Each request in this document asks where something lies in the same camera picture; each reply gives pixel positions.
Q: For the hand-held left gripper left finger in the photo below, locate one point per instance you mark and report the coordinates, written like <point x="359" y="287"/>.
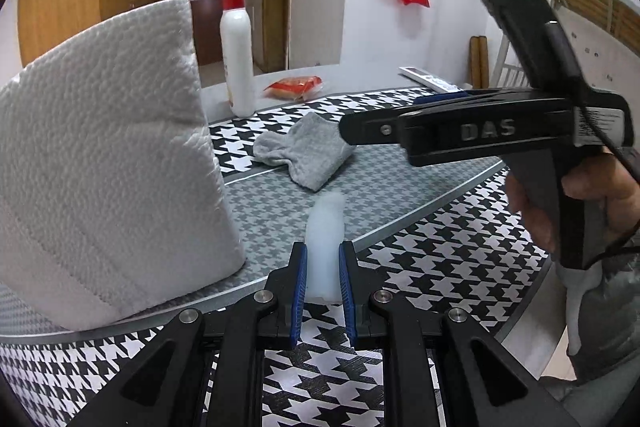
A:
<point x="299" y="292"/>

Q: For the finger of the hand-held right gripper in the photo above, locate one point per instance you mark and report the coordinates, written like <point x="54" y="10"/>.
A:
<point x="370" y="129"/>
<point x="440" y="96"/>

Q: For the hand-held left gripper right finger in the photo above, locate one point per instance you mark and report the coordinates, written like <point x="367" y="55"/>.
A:
<point x="347" y="297"/>

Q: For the white translucent soft block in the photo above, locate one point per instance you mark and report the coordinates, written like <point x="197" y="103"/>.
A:
<point x="325" y="247"/>

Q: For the grey sock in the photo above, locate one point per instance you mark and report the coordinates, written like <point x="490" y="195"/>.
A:
<point x="310" y="147"/>

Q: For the person's right forearm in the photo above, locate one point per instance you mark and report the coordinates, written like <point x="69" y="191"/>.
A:
<point x="610" y="332"/>

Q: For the person's right hand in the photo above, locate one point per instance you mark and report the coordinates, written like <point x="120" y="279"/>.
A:
<point x="600" y="182"/>

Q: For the white remote control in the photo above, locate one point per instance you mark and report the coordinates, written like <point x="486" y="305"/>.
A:
<point x="430" y="79"/>

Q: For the wooden planks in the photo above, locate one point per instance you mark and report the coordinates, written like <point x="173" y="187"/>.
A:
<point x="479" y="62"/>

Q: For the orange snack packet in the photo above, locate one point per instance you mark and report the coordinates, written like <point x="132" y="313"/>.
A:
<point x="295" y="88"/>

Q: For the houndstooth tablecloth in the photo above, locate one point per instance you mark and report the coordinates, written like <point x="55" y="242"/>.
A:
<point x="425" y="247"/>

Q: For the white pump bottle red cap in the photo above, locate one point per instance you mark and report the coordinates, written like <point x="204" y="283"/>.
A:
<point x="239" y="57"/>

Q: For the dark brown entrance door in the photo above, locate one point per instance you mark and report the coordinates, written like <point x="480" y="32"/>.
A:
<point x="210" y="27"/>

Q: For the white paper towel roll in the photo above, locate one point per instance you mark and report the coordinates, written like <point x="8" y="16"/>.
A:
<point x="110" y="147"/>

